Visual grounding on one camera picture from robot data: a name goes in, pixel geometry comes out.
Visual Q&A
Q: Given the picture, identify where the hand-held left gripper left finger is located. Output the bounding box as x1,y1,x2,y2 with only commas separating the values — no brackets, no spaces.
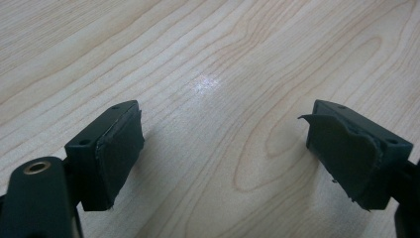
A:
63,99,146,212

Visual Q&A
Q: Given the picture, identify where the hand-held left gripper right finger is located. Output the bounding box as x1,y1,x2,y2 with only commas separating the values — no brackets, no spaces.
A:
297,98,414,211

